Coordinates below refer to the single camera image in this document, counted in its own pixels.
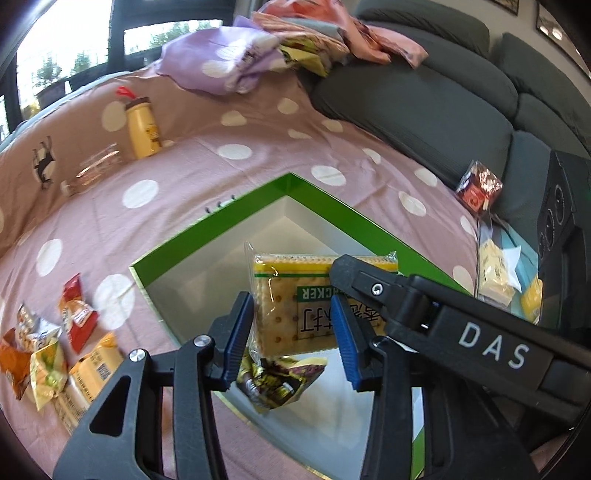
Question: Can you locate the grey folded cloth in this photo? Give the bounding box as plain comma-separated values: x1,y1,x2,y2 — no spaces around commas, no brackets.
295,16,352,42

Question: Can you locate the grey sofa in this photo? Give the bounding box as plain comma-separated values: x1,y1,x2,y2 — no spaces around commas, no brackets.
307,0,591,259

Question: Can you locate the white paper scrap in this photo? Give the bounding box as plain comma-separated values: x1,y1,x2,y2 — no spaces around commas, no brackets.
499,244,522,282

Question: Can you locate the yellow green snack packet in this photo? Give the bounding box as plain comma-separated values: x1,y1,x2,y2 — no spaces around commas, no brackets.
28,339,70,411

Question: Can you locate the yellow cracker packet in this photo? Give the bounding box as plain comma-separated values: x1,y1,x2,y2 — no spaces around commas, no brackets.
244,241,399,358

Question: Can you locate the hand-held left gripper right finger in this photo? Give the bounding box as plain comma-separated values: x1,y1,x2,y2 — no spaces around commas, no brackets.
329,294,428,480

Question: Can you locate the dark yellow snack packet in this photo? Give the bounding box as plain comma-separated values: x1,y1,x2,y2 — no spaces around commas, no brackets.
236,355,328,415

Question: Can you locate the small yellow packet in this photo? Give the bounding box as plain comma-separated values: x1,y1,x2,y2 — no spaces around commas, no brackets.
521,277,544,324

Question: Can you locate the pink polka dot blanket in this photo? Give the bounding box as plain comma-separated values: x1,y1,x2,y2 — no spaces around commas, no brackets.
0,60,481,480

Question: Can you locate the clear bag of yellow snacks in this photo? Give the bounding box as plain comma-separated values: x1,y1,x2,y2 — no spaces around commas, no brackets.
475,222,522,305

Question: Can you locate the purple polka dot cloth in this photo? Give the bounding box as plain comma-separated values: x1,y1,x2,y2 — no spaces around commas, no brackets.
157,16,296,95

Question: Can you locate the yellow printed cloth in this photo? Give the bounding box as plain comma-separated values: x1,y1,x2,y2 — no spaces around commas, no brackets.
279,39,338,77

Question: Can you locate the black window frame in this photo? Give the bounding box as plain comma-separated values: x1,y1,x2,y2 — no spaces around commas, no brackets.
0,0,259,139

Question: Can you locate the clear plastic container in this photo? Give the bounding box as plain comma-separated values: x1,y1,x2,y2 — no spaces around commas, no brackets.
61,143,124,197

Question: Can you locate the green cardboard box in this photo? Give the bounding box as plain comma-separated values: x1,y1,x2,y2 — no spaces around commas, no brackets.
129,172,476,480

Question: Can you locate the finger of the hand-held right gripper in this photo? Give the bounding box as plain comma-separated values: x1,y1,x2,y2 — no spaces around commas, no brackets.
329,254,444,342

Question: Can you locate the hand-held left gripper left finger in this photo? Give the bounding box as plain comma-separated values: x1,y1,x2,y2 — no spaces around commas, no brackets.
52,291,254,480

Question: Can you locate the silver white snack packet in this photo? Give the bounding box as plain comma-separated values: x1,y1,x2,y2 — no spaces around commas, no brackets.
17,304,63,354

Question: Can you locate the yellow bottle with red cap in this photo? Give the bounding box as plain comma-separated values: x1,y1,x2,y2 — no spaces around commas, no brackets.
115,86,164,160

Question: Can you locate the orange yellow snack packet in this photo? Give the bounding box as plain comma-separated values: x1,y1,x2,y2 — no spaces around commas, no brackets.
69,332,124,407

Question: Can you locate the red clear snack packet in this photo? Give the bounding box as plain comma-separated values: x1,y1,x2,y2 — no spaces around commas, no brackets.
455,159,504,217

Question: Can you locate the pink printed cloth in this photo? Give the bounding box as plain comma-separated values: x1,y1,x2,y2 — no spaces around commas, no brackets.
252,0,430,70

